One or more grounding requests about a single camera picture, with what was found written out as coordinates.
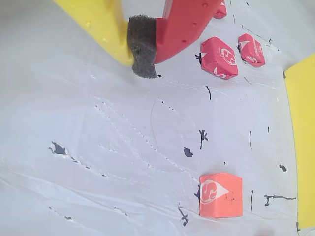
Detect gripper red right finger foam pad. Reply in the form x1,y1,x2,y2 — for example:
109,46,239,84
127,0,226,79

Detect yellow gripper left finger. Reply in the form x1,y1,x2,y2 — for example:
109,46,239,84
53,0,135,67

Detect red Starburst candy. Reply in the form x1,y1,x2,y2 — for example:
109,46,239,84
237,33,266,69
213,1,227,20
199,36,239,81

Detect orange Starburst candy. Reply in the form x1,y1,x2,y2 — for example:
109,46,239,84
198,172,244,218

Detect yellow three-compartment box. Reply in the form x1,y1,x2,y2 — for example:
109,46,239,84
283,53,315,233

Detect white plastic table cover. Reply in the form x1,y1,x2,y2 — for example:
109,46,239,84
0,0,315,236

